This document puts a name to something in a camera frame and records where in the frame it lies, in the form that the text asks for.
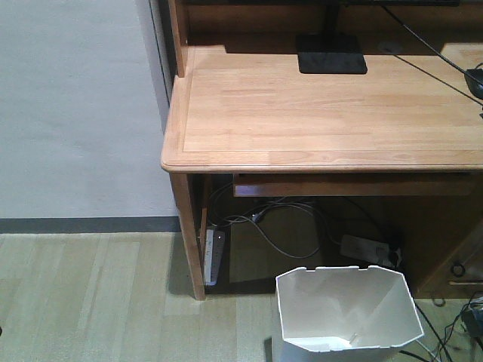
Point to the white power strip right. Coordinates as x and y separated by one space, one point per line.
374 252

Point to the wooden keyboard tray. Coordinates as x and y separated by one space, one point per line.
354 184

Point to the black computer mouse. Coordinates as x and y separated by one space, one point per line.
474 78

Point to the white power strip left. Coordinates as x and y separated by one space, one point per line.
214 244

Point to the wooden desk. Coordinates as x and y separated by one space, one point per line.
241 105

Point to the wooden drawer cabinet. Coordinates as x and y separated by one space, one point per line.
460 275

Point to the white power strip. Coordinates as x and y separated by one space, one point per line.
374 252
214 244

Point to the white plastic trash bin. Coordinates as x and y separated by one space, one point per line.
343 314

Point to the black monitor stand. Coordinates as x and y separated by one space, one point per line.
329 51

